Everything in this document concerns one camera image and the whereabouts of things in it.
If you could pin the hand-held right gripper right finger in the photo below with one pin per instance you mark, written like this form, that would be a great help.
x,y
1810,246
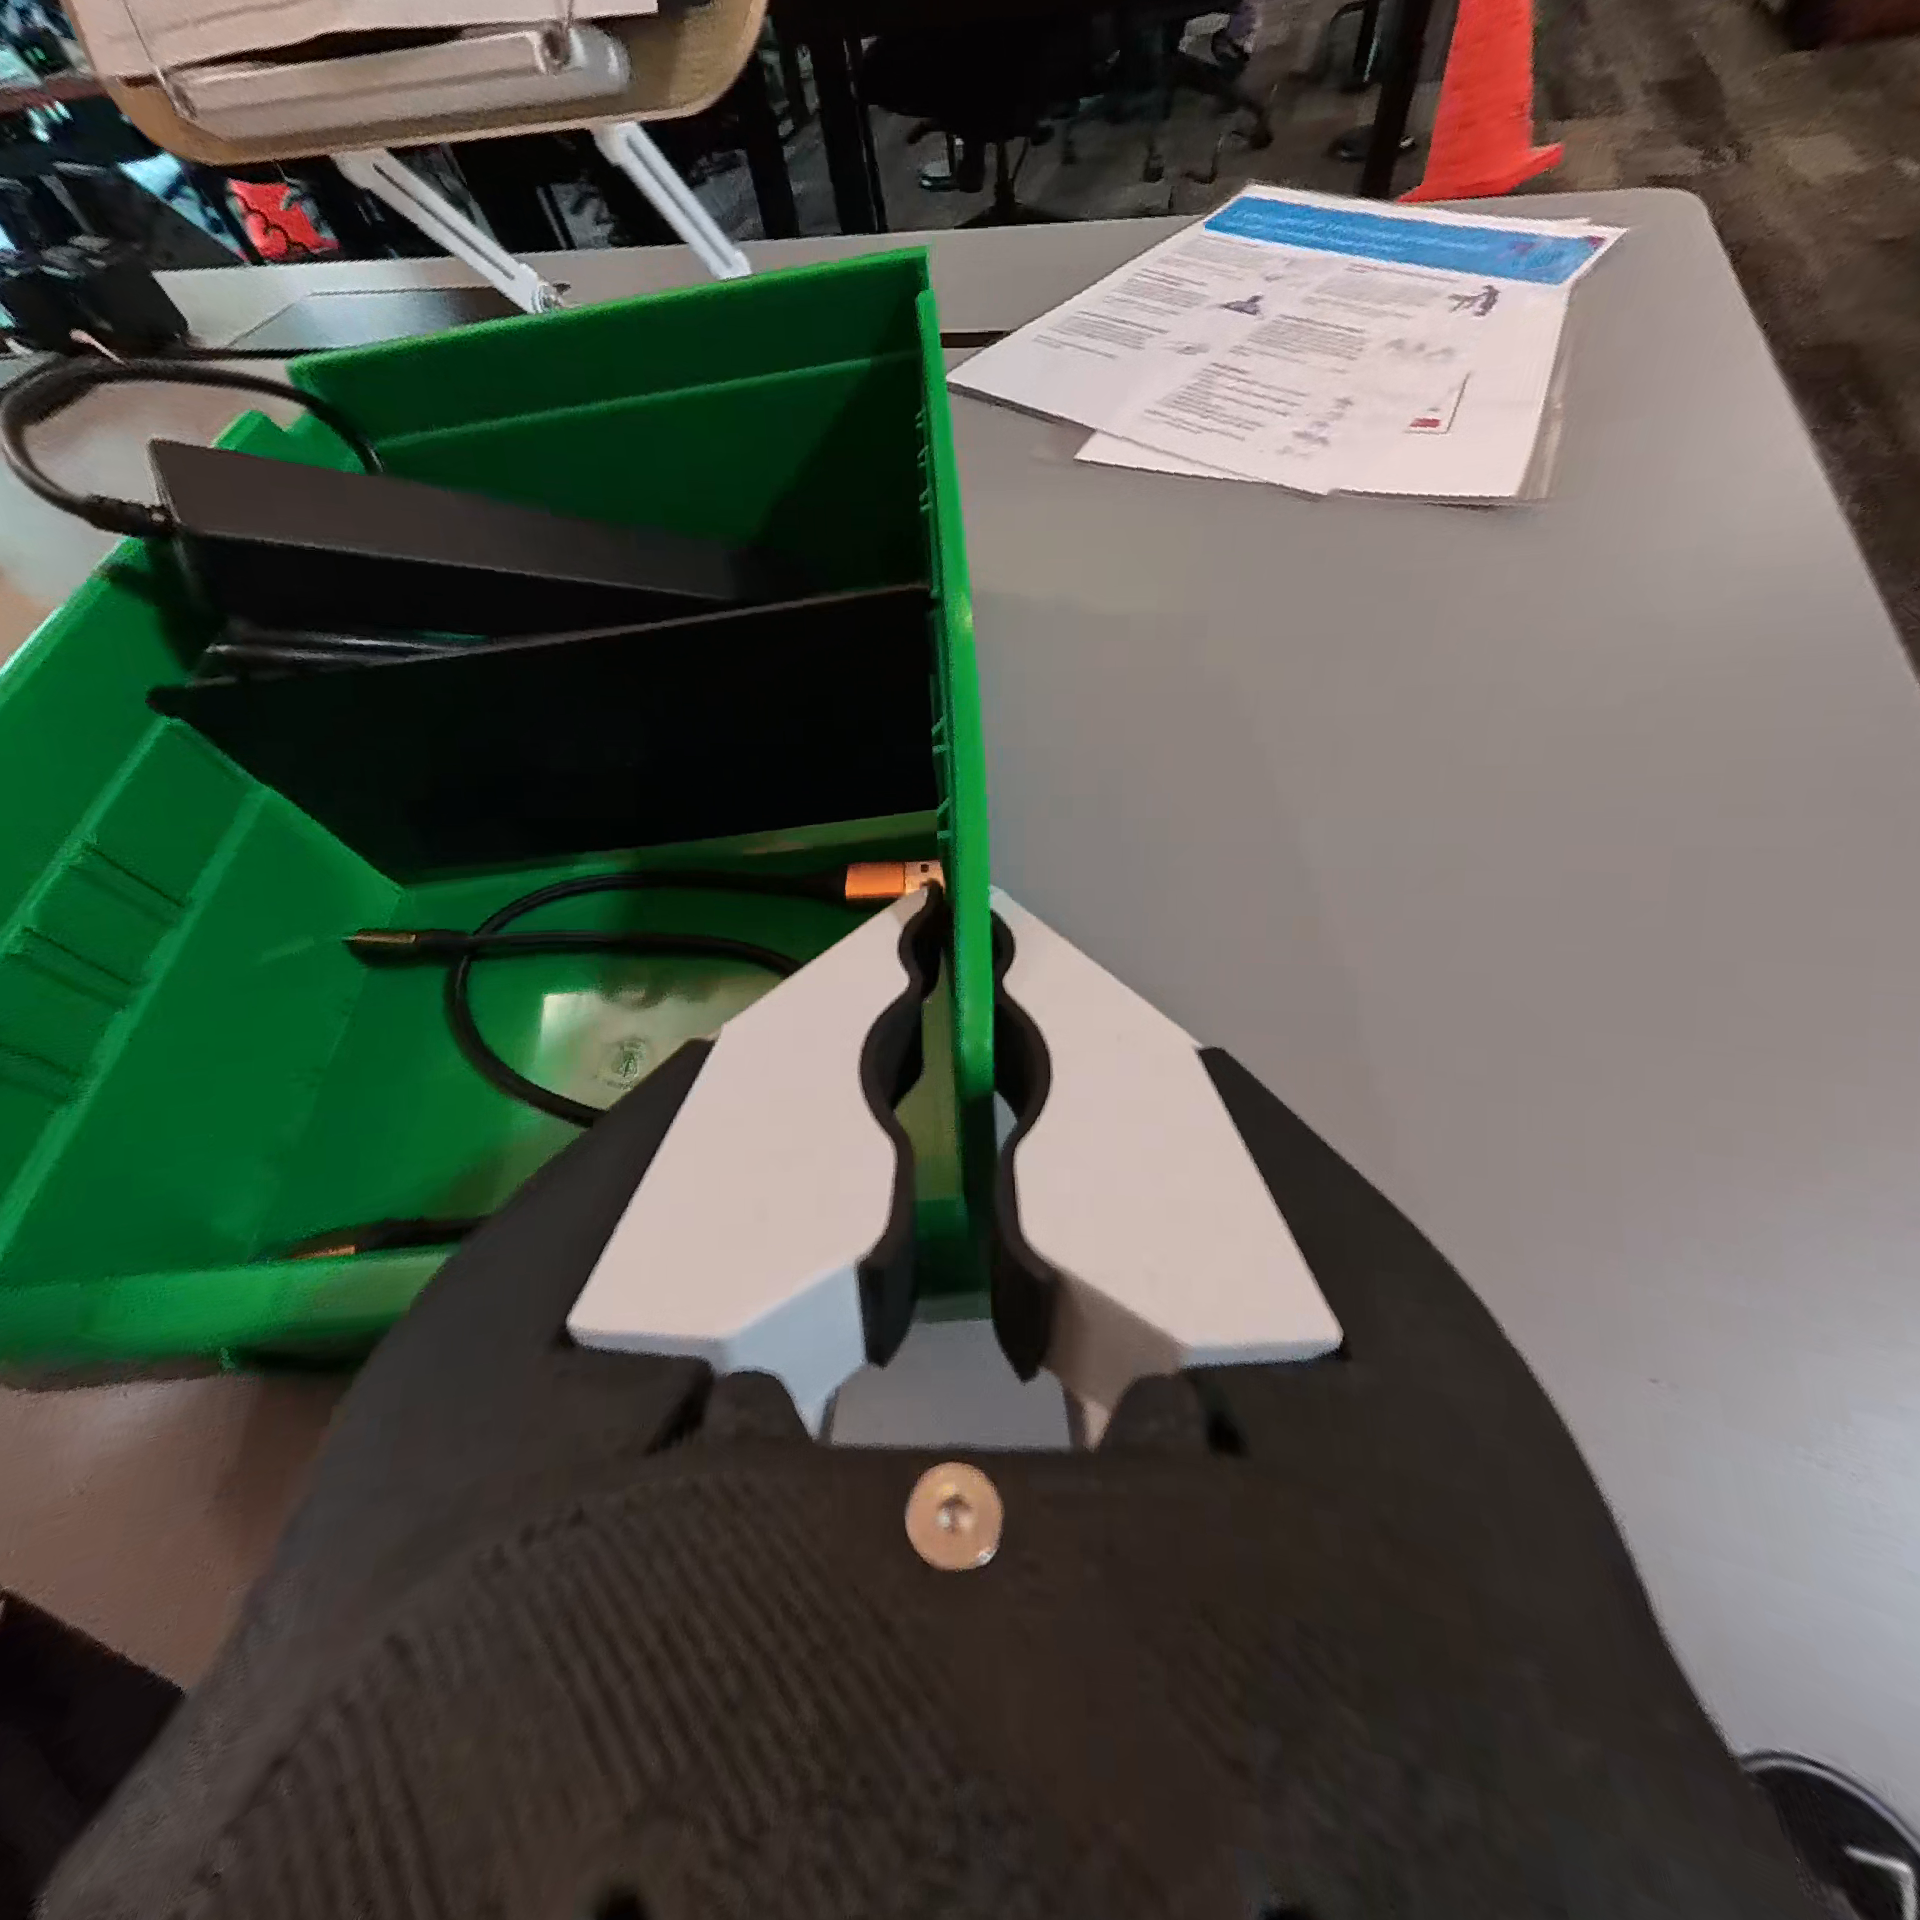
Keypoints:
x,y
1172,1185

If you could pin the black divider panel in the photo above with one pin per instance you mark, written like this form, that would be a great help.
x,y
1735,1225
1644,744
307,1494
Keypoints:
x,y
599,750

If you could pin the person's black shoe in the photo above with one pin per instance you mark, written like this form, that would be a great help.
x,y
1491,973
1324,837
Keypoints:
x,y
1838,1846

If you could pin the white wooden document stand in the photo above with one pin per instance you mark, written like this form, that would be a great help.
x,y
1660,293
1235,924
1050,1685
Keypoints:
x,y
451,90

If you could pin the printed instruction sheet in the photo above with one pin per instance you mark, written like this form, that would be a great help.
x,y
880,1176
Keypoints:
x,y
301,28

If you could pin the red patterned bag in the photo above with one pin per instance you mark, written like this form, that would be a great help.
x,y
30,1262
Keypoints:
x,y
282,217

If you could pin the white paper sheet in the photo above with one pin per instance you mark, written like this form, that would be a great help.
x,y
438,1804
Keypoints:
x,y
1501,487

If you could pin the blue header instruction leaflet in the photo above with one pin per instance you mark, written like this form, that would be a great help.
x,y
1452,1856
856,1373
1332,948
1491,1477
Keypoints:
x,y
1319,345

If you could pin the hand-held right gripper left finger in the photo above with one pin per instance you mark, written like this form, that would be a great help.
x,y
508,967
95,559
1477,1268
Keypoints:
x,y
722,1185

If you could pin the green plastic bin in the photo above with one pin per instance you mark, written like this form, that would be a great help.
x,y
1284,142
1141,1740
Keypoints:
x,y
182,1050

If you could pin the black battery charger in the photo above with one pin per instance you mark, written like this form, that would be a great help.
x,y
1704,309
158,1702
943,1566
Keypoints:
x,y
45,293
136,293

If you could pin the grey desk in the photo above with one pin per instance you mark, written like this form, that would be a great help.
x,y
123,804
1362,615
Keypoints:
x,y
1424,902

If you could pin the orange traffic cone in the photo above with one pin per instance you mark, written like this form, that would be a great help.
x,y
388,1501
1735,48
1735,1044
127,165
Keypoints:
x,y
1477,106

